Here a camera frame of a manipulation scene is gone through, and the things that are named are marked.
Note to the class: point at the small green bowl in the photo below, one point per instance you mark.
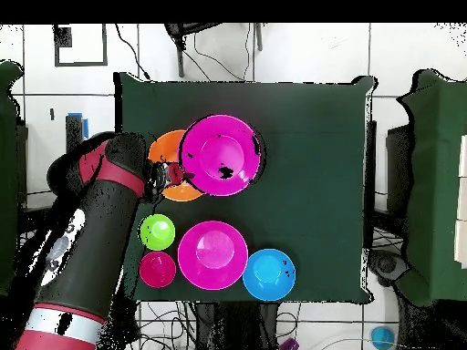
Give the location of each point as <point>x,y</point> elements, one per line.
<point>158,232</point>

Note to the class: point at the small crimson bowl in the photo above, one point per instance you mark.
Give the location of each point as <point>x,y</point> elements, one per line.
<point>157,269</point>

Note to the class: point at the large orange bowl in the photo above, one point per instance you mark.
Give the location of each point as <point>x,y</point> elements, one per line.
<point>164,149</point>

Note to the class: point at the light blue bowl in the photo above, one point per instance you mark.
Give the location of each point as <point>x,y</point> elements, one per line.
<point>269,275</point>

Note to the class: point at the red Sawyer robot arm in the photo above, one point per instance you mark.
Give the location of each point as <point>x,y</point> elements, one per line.
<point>95,248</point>

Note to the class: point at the large pink bowl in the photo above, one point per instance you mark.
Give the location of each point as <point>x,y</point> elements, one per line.
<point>222,153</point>
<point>213,255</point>

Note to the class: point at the black square frame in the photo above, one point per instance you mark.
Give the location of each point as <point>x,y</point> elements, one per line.
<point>62,36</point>

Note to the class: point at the small black marker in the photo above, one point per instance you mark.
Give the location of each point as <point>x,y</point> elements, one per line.
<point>52,114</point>

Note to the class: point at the white boxes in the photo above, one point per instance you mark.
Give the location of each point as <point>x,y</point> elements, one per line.
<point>462,200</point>

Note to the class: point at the grey office chair base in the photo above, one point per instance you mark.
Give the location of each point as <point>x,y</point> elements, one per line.
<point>388,266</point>

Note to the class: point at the green-covered side table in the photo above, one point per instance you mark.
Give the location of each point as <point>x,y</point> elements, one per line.
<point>437,182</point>
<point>7,182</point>

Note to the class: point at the blue disc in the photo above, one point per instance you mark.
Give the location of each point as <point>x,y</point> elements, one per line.
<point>382,337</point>

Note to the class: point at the dark green tablecloth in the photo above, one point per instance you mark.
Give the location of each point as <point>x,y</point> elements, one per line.
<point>310,182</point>

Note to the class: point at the blue tape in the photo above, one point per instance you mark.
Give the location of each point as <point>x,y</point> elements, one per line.
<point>85,127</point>

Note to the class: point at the black bench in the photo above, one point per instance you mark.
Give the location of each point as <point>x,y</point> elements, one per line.
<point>74,135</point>

